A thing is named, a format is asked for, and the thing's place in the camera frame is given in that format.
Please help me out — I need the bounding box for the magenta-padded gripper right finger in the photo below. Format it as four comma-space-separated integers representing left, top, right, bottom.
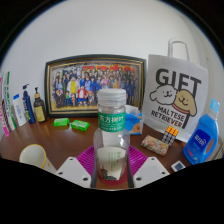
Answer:
125, 145, 170, 189

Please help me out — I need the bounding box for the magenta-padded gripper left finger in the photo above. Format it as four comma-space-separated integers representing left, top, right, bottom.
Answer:
54, 145, 98, 189

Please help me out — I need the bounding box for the clear green-labelled drink bottle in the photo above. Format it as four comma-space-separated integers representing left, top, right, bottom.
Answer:
92, 88, 131, 183

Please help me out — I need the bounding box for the small patterned flat pack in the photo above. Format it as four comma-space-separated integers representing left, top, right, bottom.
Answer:
140, 134, 170, 157

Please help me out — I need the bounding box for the white remote control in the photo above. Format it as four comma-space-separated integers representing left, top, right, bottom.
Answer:
170, 160, 186, 173

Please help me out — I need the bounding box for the colourful puzzle cube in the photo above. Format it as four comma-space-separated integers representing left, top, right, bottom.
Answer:
161, 125, 180, 147

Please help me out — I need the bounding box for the white flowered yellow-rimmed mug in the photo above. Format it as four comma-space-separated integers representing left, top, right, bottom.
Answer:
18, 143, 58, 175

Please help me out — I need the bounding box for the green soap bar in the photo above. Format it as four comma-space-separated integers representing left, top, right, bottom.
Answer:
69, 119, 91, 132
53, 117, 71, 128

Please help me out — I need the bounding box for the blue tissue pack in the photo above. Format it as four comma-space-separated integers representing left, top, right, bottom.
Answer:
124, 104, 144, 136

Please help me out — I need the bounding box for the blue detergent bottle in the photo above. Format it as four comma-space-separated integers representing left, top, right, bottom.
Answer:
182, 98, 221, 166

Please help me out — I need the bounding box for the amber pump bottle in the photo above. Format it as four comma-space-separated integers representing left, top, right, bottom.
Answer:
33, 87, 47, 123

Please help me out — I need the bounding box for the dark blue pump bottle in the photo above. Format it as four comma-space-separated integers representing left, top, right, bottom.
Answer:
22, 83, 37, 125

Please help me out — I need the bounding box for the white blue-capped lotion bottle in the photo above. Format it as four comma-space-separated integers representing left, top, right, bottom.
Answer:
12, 93, 28, 127

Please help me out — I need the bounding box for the white printed gift bag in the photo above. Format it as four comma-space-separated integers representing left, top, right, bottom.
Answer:
141, 37, 210, 144

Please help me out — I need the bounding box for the pink shuttlecock tube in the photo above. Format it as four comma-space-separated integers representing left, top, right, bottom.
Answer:
0, 75, 11, 138

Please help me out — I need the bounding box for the dark framed group photo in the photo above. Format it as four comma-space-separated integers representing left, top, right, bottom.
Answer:
44, 54, 147, 118

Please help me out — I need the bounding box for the white green shuttlecock tube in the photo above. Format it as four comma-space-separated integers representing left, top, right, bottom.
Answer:
1, 71, 18, 132

